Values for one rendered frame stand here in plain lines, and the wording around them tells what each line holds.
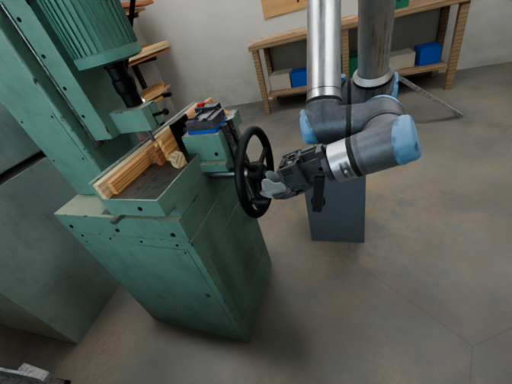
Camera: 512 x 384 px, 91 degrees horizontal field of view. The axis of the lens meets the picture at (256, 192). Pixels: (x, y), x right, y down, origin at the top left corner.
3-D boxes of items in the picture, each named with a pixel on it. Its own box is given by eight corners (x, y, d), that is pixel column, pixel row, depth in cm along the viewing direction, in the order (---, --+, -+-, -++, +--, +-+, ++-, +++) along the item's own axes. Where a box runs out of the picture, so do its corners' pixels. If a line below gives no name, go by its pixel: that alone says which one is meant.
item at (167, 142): (171, 160, 81) (160, 139, 77) (167, 161, 82) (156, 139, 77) (201, 129, 97) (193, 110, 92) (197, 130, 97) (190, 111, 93)
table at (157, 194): (196, 219, 63) (187, 202, 60) (110, 215, 75) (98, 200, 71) (262, 119, 107) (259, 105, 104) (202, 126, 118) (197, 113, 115)
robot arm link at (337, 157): (360, 161, 60) (360, 187, 53) (340, 168, 62) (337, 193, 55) (345, 130, 56) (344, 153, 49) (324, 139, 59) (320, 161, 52)
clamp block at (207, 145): (227, 161, 78) (217, 134, 73) (190, 162, 83) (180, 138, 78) (242, 138, 89) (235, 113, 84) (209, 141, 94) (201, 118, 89)
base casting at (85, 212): (190, 243, 76) (177, 222, 71) (67, 231, 98) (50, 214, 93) (240, 163, 109) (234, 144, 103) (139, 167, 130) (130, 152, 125)
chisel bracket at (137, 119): (154, 135, 78) (141, 108, 73) (121, 138, 83) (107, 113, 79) (168, 124, 84) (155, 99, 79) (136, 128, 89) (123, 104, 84)
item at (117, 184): (118, 194, 71) (110, 183, 69) (113, 194, 72) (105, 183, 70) (215, 105, 119) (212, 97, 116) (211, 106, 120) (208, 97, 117)
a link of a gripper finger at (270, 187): (251, 180, 67) (280, 169, 62) (263, 196, 70) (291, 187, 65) (248, 187, 65) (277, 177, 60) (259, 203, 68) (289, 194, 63)
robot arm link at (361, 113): (351, 96, 63) (350, 116, 54) (404, 88, 59) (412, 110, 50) (352, 130, 69) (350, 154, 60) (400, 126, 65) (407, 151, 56)
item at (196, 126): (216, 132, 74) (210, 114, 71) (186, 136, 78) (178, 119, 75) (232, 114, 84) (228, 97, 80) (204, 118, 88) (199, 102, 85)
